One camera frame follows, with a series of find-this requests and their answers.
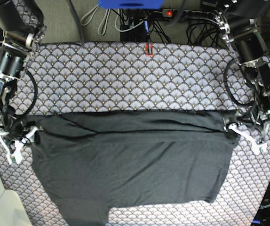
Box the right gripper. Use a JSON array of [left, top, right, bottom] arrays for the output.
[[0, 105, 43, 164]]

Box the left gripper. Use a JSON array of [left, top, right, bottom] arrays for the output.
[[223, 104, 270, 155]]

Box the dark grey T-shirt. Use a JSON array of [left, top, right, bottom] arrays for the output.
[[27, 111, 238, 226]]

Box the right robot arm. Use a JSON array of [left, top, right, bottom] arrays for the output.
[[0, 0, 46, 164]]

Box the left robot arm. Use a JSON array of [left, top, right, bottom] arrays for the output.
[[214, 0, 270, 155]]

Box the white plastic bin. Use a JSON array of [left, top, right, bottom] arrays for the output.
[[0, 178, 32, 226]]

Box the fan-patterned table cloth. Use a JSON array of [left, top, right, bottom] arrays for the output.
[[0, 41, 270, 226]]

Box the red black table clamp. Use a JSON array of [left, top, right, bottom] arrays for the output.
[[145, 43, 153, 57]]

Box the black power strip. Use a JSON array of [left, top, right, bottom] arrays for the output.
[[160, 8, 214, 20]]

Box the grey looped cable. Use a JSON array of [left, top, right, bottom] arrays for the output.
[[79, 6, 112, 36]]

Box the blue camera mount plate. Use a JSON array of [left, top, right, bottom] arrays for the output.
[[98, 0, 164, 9]]

